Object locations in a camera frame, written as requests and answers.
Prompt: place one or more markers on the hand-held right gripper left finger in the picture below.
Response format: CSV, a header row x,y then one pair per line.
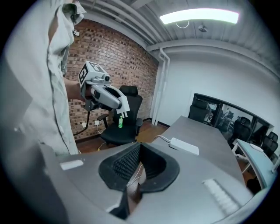
x,y
87,175

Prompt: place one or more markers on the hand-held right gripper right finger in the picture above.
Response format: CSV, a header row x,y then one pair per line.
x,y
186,192

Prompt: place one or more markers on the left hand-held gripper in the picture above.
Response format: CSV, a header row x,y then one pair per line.
x,y
89,72

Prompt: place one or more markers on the white power strip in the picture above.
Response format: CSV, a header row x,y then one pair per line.
x,y
184,146

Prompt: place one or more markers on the person's left forearm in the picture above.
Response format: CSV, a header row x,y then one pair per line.
x,y
73,90

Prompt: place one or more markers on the person's left hand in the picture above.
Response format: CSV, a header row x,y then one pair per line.
x,y
88,93

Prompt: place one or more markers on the green drink bottle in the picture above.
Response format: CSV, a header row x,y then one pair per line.
x,y
120,123

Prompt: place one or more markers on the black office chair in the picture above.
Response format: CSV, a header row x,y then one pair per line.
x,y
270,143
199,112
242,129
122,131

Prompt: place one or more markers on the grey table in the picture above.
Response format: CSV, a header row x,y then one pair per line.
x,y
203,144

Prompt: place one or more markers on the small shirt clip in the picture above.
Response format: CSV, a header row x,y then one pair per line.
x,y
75,32

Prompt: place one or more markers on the light blue table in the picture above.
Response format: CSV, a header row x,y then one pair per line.
x,y
256,159

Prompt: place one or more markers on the person in white shirt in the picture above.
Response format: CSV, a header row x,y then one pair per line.
x,y
32,76

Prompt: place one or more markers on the black framed glass partition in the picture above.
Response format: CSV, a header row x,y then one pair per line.
x,y
236,113

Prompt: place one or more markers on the grey ceiling device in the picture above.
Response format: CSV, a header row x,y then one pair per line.
x,y
203,27

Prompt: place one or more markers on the long ceiling light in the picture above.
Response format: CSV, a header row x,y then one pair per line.
x,y
199,15

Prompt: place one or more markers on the white wall socket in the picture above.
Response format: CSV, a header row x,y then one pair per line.
x,y
84,124
97,122

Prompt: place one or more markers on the white wall pipes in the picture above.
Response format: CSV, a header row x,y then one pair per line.
x,y
162,87

